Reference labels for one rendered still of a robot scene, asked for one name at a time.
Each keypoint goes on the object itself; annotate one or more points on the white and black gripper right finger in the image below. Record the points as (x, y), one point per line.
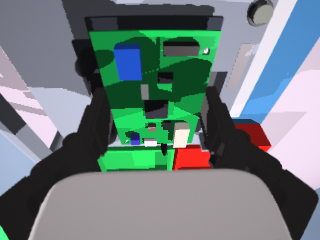
(295, 199)

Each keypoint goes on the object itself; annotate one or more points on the green circuit board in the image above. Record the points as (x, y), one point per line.
(155, 81)

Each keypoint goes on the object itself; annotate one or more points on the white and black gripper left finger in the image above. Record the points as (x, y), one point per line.
(20, 205)

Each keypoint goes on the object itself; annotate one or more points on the green bin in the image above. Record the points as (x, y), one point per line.
(137, 158)

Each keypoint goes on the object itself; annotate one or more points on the red open-top bin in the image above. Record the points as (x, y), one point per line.
(190, 159)

